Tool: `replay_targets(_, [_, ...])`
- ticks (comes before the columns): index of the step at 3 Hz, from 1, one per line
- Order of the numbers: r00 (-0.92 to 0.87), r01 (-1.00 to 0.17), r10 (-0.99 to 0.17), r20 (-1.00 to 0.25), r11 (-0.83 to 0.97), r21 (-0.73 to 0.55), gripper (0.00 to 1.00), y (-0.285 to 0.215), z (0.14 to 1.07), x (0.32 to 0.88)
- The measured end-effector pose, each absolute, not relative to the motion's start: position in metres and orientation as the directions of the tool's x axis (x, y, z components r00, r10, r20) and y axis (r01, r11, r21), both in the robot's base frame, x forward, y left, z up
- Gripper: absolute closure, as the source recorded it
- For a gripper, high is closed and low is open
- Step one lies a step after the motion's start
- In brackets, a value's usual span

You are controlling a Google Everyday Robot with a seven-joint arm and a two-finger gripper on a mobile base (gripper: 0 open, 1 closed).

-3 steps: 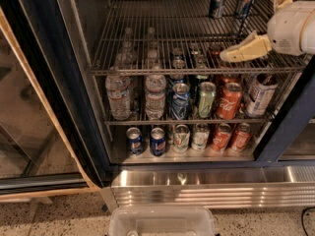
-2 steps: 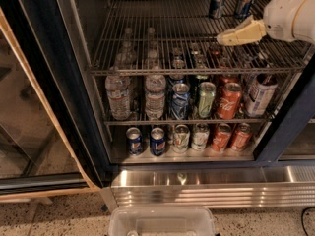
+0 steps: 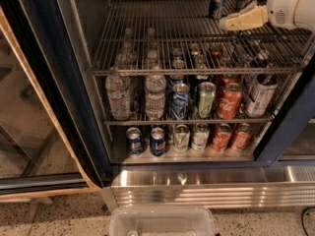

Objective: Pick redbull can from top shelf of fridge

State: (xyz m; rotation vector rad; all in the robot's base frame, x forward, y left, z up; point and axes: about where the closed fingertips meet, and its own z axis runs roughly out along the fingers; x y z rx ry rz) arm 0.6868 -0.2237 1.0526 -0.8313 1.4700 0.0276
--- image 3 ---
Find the open glass fridge door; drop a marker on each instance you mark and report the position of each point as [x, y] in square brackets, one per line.
[49, 135]

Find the stainless steel fridge base grille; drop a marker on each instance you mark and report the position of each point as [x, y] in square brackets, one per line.
[290, 186]

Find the green soda can middle shelf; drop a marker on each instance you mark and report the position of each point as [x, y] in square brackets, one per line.
[207, 95]

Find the clear plastic bin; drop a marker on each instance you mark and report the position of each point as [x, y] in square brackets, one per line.
[162, 221]

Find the water bottle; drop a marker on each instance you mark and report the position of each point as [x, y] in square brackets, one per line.
[155, 85]
[118, 93]

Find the middle wire shelf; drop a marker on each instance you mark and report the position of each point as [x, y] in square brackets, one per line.
[143, 120]

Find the red coca-cola can middle shelf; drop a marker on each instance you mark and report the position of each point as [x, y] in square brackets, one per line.
[229, 100]

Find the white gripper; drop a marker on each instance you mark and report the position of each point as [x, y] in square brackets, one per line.
[284, 6]

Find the right white green can bottom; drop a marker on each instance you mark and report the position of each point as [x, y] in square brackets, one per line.
[200, 136]

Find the blue pepsi can middle shelf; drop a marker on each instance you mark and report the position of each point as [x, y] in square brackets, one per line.
[180, 101]

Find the top wire shelf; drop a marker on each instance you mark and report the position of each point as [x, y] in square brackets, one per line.
[191, 43]

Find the red coke can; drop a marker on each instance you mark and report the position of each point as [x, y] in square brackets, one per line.
[241, 137]
[221, 137]

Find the right pepsi can bottom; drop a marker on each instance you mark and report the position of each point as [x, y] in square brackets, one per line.
[157, 141]

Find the right water bottle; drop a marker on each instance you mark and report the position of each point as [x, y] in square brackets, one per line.
[155, 85]

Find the right red coke can bottom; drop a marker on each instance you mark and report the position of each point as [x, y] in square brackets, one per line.
[241, 137]

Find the white green can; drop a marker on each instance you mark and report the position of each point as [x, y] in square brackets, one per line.
[181, 138]
[200, 136]

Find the pepsi can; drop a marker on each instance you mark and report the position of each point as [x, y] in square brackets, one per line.
[134, 141]
[157, 141]

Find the left pepsi can bottom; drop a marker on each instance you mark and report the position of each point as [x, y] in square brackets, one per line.
[134, 141]

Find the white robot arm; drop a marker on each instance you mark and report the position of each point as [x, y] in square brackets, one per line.
[285, 14]

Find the left white green can bottom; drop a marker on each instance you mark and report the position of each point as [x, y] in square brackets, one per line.
[181, 138]

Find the left red coke can bottom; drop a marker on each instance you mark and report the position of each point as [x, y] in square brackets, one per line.
[221, 137]

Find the wire shelf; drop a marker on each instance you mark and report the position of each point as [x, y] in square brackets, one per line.
[143, 120]
[191, 43]

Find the white blue can middle shelf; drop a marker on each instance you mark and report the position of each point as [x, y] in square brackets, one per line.
[260, 95]

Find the dark blue fridge door frame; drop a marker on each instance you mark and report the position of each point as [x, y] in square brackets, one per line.
[297, 110]

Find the left water bottle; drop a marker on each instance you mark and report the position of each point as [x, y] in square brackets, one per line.
[118, 93]

